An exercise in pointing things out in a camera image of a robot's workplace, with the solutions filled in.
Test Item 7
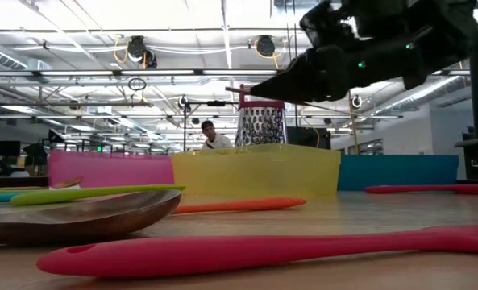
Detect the yellow hanging cable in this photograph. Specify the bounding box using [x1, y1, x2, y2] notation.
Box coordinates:
[347, 90, 360, 156]

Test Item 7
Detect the black ceiling cord reel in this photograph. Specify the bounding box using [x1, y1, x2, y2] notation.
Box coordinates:
[127, 35, 159, 70]
[256, 34, 276, 58]

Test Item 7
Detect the small light wooden spoon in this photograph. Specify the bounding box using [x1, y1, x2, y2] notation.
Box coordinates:
[0, 176, 85, 192]

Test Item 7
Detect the orange silicone spoon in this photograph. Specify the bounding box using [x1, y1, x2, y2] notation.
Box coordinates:
[172, 196, 308, 215]

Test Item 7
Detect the blue plastic bin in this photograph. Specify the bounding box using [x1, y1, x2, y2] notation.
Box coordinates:
[337, 154, 460, 192]

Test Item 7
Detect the large dark wooden spoon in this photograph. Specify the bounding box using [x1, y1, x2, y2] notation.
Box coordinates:
[0, 188, 183, 247]

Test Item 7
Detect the red silicone spoon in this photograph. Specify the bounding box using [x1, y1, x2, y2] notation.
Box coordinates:
[363, 184, 478, 196]

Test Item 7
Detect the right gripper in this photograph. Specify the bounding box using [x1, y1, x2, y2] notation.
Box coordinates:
[249, 0, 429, 104]

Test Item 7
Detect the pink plastic bin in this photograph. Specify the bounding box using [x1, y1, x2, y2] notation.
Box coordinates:
[47, 150, 176, 189]

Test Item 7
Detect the lime green silicone spoon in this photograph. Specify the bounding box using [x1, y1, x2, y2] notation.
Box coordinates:
[10, 184, 187, 207]

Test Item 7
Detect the red silicone spatula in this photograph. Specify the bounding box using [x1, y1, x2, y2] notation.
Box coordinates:
[35, 223, 478, 279]

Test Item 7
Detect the red handled box grater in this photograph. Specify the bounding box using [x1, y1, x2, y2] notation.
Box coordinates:
[234, 83, 288, 148]

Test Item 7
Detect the black monitor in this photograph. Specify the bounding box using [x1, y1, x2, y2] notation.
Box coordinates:
[0, 139, 22, 158]
[286, 126, 332, 149]

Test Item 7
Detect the black camera stand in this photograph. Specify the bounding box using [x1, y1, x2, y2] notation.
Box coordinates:
[181, 98, 240, 159]

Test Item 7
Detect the grey desk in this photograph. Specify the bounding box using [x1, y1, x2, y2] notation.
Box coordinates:
[454, 135, 478, 181]

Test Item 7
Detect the yellow plastic bin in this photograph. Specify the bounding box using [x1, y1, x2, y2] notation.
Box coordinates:
[171, 143, 343, 198]

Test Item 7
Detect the person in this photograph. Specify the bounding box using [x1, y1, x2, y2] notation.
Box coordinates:
[199, 119, 235, 151]

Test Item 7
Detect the long ceiling light strip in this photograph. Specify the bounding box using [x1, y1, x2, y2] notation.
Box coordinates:
[0, 68, 472, 78]

